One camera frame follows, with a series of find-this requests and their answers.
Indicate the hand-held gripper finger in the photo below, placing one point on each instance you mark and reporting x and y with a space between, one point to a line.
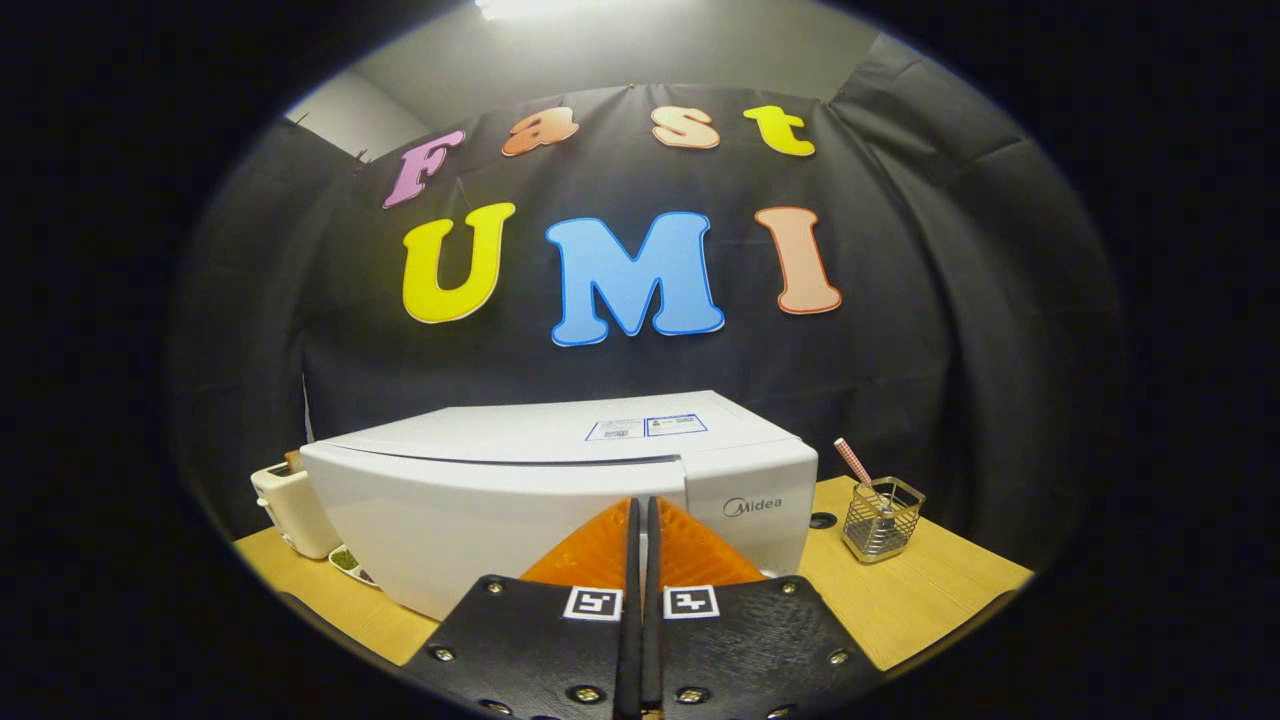
631 620
652 620

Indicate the white microwave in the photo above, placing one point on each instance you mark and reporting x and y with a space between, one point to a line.
480 500

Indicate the black round table grommet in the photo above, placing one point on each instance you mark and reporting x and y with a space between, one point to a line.
823 520

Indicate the metal mesh holder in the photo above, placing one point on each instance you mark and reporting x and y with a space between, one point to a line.
885 525

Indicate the white divided snack plate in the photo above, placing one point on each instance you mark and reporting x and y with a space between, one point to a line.
348 562

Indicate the white toaster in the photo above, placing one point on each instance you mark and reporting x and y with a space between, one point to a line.
295 510

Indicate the toast slice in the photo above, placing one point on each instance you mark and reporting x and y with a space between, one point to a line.
293 461

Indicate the black backdrop cloth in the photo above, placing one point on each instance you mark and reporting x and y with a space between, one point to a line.
950 300

